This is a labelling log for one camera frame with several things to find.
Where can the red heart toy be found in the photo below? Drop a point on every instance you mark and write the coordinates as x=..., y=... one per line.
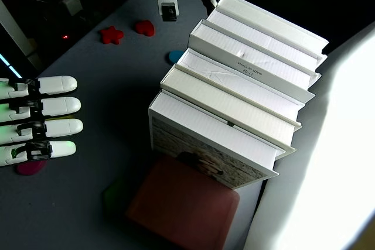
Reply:
x=145, y=28

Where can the blue round toy piece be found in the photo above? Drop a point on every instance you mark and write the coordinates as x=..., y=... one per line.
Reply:
x=174, y=57

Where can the white book with printed edge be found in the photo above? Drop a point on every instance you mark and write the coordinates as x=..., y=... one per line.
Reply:
x=249, y=70

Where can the red star toy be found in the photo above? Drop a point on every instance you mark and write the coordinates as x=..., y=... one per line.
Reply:
x=111, y=35

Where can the white power adapter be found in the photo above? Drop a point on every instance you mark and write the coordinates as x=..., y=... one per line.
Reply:
x=71, y=5

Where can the white book with photo cover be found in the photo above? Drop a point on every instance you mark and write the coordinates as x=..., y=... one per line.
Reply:
x=205, y=133

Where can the grey table cloth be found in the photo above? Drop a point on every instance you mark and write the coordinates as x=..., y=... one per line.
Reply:
x=88, y=100

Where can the cyan light strip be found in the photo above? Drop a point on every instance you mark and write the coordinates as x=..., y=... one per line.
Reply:
x=15, y=72

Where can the maroon rounded box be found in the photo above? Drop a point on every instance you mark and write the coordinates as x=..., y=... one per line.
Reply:
x=181, y=209

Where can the green toy piece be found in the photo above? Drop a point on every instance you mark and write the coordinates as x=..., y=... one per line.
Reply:
x=117, y=194

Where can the pink toy piece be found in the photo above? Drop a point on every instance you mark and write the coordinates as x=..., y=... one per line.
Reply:
x=29, y=169

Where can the white frame post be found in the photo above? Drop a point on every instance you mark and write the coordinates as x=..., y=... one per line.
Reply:
x=11, y=27

